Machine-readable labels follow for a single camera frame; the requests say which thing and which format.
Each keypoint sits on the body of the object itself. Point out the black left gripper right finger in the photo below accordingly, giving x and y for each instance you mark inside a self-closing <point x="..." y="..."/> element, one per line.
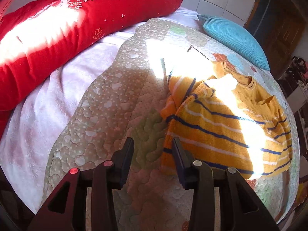
<point x="217" y="191"/>

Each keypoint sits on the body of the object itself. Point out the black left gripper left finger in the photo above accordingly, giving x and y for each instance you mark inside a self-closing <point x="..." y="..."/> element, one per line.
<point x="65" y="208"/>

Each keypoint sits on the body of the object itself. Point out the yellow striped knit sweater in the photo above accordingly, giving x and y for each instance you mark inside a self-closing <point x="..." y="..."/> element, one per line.
<point x="226" y="119"/>

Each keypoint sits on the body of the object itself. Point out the patchwork heart quilt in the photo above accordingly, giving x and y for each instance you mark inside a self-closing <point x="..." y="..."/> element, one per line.
<point x="165" y="47"/>

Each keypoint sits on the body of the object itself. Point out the cluttered white shelf unit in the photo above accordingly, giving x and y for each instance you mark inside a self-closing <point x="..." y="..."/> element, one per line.
<point x="293" y="83"/>

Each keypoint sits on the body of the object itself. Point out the turquoise knit cushion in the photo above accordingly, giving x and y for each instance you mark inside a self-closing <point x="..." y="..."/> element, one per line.
<point x="236" y="38"/>

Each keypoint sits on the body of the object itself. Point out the long red pillow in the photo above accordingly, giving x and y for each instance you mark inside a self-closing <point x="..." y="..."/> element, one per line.
<point x="43" y="35"/>

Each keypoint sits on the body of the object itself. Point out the brown wooden door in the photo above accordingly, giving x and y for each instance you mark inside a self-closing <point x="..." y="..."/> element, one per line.
<point x="277" y="29"/>

